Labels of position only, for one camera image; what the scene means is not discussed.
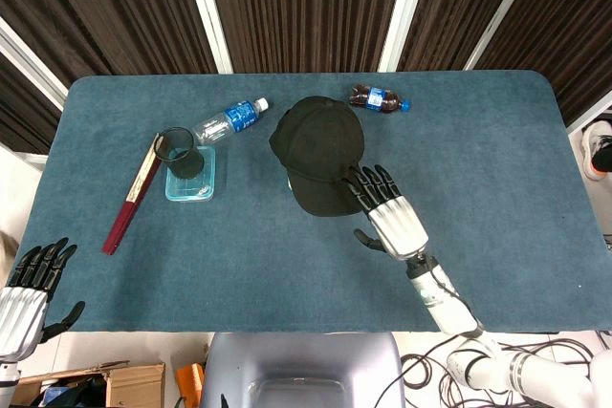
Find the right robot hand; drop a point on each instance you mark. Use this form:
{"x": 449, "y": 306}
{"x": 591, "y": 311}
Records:
{"x": 399, "y": 224}

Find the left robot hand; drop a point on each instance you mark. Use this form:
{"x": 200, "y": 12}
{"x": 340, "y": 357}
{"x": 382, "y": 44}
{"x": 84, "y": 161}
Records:
{"x": 21, "y": 303}

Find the black baseball cap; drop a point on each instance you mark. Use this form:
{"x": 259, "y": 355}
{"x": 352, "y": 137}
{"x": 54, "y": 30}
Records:
{"x": 315, "y": 140}

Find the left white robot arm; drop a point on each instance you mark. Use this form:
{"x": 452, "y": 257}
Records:
{"x": 7, "y": 381}

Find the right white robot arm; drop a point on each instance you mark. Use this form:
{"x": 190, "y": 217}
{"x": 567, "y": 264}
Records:
{"x": 444, "y": 305}

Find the folded maroon hand fan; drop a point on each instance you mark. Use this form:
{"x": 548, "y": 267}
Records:
{"x": 129, "y": 202}

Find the blue velvet table cloth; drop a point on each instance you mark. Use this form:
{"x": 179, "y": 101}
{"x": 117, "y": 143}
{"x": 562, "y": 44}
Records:
{"x": 287, "y": 274}

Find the small cola bottle blue cap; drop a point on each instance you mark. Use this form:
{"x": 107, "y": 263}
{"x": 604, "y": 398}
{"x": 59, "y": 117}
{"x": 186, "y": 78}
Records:
{"x": 378, "y": 98}

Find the brown cardboard box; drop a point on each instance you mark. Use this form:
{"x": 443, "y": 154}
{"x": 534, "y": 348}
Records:
{"x": 134, "y": 384}

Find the grey robot torso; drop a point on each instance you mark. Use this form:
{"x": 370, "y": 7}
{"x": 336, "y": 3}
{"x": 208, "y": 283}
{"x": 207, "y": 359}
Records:
{"x": 301, "y": 370}

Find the orange object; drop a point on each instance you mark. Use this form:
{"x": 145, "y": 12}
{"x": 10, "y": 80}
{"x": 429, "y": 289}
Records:
{"x": 191, "y": 377}

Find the clear water bottle blue label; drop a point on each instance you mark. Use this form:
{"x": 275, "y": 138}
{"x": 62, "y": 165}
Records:
{"x": 225, "y": 120}

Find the clear plastic container blue lid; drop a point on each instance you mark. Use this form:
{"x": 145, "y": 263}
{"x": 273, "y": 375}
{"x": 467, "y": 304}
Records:
{"x": 191, "y": 188}

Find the white sneaker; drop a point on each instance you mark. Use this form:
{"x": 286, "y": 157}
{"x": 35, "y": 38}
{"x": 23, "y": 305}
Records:
{"x": 597, "y": 150}

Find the black mesh pen cup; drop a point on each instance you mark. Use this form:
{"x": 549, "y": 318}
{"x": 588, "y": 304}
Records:
{"x": 184, "y": 159}

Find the white frame post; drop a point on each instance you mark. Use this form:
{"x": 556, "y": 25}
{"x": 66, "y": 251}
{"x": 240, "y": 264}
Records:
{"x": 28, "y": 64}
{"x": 205, "y": 6}
{"x": 404, "y": 6}
{"x": 507, "y": 6}

